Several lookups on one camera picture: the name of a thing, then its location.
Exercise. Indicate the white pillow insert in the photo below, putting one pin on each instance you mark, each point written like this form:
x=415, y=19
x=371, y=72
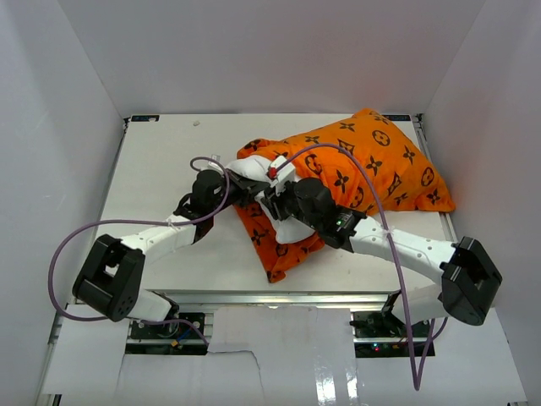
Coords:
x=288, y=231

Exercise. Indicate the orange patterned pillowcase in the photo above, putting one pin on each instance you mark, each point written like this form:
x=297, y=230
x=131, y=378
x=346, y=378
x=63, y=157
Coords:
x=368, y=164

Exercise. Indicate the left blue corner label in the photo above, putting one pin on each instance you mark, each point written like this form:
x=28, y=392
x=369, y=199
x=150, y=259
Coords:
x=145, y=118

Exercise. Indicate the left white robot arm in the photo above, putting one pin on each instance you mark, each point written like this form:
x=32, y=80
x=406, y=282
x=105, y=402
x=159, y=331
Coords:
x=110, y=278

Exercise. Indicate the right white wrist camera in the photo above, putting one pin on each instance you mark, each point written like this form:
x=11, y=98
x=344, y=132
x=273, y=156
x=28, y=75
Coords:
x=280, y=172

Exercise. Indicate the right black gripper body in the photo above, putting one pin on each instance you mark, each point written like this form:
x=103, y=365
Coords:
x=292, y=207

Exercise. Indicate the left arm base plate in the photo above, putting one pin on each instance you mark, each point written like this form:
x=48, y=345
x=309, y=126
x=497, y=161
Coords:
x=175, y=339

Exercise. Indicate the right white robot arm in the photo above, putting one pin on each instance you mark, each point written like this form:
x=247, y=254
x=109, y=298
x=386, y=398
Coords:
x=464, y=278

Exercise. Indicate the blue corner label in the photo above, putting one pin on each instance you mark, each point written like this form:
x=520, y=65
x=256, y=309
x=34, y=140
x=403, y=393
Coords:
x=145, y=118
x=398, y=117

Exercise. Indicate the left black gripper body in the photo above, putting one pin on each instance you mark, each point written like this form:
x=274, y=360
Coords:
x=233, y=197

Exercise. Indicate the right blue corner label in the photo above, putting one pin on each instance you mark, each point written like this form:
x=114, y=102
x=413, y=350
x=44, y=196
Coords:
x=398, y=117

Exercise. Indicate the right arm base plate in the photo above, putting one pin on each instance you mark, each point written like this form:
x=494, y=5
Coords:
x=376, y=334

